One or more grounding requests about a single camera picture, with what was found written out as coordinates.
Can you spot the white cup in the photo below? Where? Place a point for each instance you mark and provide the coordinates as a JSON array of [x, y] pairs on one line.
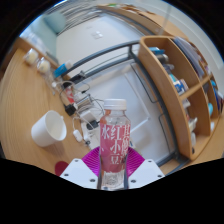
[[45, 131]]

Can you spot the small white oval case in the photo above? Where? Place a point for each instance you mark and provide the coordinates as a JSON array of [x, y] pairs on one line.
[[77, 135]]

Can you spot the small round white jar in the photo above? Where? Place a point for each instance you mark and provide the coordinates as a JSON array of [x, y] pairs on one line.
[[43, 65], [30, 56]]

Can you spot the flat round red coaster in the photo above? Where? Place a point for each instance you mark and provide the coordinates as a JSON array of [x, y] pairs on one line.
[[60, 167]]

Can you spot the clear pink-labelled drink bottle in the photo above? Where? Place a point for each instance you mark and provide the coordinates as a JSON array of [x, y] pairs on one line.
[[115, 140]]

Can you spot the long wooden wall shelf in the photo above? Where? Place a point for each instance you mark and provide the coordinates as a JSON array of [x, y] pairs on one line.
[[146, 18]]

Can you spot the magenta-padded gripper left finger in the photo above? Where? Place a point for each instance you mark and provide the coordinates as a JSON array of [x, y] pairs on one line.
[[76, 171]]

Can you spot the black upright device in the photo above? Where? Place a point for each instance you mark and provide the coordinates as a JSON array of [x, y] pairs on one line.
[[76, 77]]

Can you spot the teal bed cushion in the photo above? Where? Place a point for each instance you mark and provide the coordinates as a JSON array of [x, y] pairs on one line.
[[55, 21]]

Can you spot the grey metal desk frame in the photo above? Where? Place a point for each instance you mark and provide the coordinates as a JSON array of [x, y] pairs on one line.
[[146, 86]]

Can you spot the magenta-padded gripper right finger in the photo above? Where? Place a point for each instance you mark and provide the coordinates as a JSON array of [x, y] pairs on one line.
[[148, 171]]

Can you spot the white power strip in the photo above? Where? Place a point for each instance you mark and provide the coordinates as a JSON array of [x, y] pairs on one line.
[[88, 120]]

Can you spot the wooden shelf unit with items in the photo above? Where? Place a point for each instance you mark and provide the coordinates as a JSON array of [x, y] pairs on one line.
[[163, 93]]

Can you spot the blue white-capped tube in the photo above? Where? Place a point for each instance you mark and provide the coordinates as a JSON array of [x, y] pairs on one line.
[[62, 70]]

